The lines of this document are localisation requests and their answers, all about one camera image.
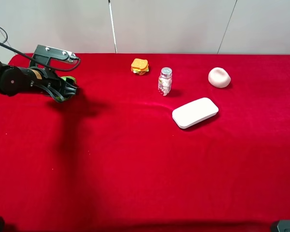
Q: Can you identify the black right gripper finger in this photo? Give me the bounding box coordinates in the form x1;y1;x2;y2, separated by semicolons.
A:
60;77;78;96

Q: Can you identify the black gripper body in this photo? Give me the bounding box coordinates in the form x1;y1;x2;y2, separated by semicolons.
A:
29;67;60;90

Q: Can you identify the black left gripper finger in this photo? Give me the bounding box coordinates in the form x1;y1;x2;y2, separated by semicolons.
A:
40;83;70;103

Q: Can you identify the green lime fruit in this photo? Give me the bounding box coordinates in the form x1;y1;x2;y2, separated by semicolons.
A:
58;76;78;101

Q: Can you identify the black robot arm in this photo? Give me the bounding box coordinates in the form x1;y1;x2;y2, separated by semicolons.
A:
0;62;78;102

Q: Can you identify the black object bottom right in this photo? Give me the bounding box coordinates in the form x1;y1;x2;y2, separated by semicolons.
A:
270;220;290;232

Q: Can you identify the toy sandwich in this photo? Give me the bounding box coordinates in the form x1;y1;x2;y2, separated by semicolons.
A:
130;58;149;75

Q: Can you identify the clear candy jar silver lid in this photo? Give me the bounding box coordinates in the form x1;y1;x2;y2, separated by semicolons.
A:
158;67;172;96

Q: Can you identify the red tablecloth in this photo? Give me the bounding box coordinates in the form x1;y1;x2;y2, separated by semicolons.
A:
0;54;290;232

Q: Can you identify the white rectangular box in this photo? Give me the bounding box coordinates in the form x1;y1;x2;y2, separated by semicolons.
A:
172;98;218;129

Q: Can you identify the pink round bowl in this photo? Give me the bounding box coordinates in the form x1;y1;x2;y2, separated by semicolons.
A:
208;67;231;88

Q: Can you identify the black cable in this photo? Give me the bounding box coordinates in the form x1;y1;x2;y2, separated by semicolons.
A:
0;25;82;72

